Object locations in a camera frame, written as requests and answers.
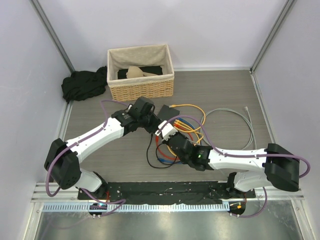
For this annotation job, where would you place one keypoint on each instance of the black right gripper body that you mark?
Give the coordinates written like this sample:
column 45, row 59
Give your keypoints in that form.
column 166, row 140

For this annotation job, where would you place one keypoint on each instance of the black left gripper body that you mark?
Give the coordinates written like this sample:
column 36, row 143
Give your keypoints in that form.
column 149, row 122

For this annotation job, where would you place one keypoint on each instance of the black network switch box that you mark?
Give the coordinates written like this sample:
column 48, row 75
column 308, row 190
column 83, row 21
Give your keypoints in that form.
column 166, row 113

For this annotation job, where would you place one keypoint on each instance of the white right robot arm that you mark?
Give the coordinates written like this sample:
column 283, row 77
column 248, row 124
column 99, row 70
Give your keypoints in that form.
column 273, row 166

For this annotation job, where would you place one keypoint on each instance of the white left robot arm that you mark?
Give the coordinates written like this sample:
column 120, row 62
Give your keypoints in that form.
column 64, row 157

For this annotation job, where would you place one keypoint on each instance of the wicker basket with liner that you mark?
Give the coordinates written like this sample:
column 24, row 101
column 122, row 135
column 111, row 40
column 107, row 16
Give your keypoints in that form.
column 146, row 55

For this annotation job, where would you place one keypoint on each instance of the beige object in basket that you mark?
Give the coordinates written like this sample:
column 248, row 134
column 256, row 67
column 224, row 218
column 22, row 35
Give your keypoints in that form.
column 136, row 72

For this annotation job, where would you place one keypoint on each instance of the black cloth in basket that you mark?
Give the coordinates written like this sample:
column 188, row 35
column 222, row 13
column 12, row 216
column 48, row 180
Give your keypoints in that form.
column 121, row 74

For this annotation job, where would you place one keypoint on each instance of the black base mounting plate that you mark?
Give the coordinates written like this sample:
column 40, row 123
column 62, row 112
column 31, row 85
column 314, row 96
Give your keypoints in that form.
column 172, row 192

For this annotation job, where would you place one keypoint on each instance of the black cloth pile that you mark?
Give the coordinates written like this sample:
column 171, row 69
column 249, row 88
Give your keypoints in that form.
column 82, row 85

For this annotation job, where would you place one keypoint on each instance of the aluminium front rail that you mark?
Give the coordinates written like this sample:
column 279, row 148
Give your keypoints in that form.
column 74, row 200

